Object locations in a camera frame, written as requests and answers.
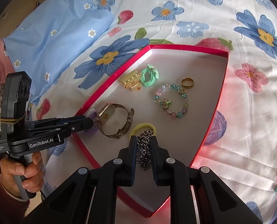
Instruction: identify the yellow rubber band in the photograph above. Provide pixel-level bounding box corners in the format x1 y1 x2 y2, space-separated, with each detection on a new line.
0 112 27 125

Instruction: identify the floral printed bed sheet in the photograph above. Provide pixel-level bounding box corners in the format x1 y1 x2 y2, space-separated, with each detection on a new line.
29 0 277 224

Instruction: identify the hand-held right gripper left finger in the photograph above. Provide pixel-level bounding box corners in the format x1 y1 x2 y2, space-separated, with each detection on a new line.
22 136 139 224

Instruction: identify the yellow hair claw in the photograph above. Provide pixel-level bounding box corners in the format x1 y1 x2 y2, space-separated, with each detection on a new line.
118 69 142 93

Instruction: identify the pastel beaded bracelet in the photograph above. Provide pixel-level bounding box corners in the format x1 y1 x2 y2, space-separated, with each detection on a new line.
154 83 190 119

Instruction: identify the gold ring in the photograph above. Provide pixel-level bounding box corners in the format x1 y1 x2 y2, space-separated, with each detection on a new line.
181 77 195 89

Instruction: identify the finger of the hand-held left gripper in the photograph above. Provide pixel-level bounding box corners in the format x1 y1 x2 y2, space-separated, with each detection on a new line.
28 116 94 137
31 118 70 128

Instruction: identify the purple flower hair tie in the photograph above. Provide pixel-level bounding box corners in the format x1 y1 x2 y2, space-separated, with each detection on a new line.
84 108 99 137

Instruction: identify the gold wrist watch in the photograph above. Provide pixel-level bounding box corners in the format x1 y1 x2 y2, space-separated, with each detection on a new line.
96 102 135 139

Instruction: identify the green hair tie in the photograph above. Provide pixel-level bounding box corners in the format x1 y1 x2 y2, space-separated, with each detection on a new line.
140 63 160 87

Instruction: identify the person's left hand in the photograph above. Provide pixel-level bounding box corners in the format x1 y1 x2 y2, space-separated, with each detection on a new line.
0 150 45 197

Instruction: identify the yellow hair tie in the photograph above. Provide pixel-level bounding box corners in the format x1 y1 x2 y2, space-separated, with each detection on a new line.
129 123 158 143

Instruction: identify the silver metal chain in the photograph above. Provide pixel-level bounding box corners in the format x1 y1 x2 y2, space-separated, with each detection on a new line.
136 129 153 171

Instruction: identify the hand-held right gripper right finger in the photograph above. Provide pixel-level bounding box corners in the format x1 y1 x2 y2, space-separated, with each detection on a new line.
149 136 262 224

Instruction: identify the blue daisy print pillow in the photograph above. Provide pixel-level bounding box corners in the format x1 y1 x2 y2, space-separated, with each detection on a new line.
2 0 115 105

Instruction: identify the red shallow box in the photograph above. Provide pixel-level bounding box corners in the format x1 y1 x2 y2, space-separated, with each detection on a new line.
73 44 230 217

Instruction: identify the person's left forearm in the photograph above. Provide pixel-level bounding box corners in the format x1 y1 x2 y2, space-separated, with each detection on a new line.
0 175 30 224

